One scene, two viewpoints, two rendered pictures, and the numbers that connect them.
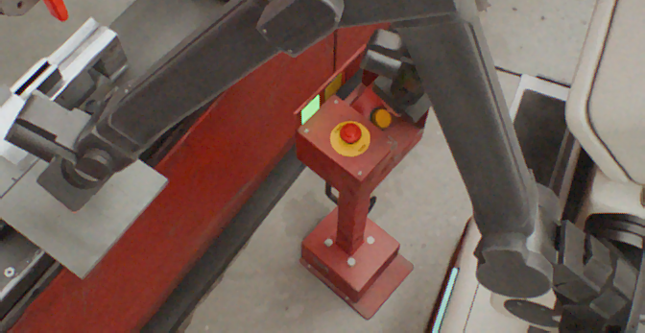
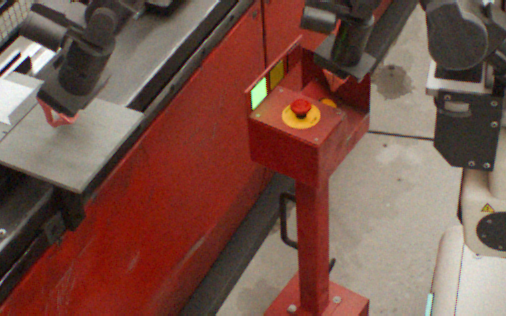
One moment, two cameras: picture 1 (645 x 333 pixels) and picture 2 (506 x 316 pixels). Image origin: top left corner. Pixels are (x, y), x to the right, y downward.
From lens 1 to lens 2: 0.69 m
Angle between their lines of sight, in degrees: 19
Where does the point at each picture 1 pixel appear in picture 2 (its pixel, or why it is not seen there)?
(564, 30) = not seen: hidden behind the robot
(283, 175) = (231, 262)
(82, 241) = (74, 165)
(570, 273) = (500, 30)
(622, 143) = not seen: outside the picture
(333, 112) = (280, 98)
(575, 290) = not seen: outside the picture
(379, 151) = (331, 120)
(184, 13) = (129, 30)
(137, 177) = (115, 115)
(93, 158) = (101, 13)
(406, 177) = (363, 250)
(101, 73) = not seen: hidden behind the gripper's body
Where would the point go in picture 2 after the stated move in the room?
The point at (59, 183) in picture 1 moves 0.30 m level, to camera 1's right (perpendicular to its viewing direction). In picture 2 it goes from (58, 90) to (264, 62)
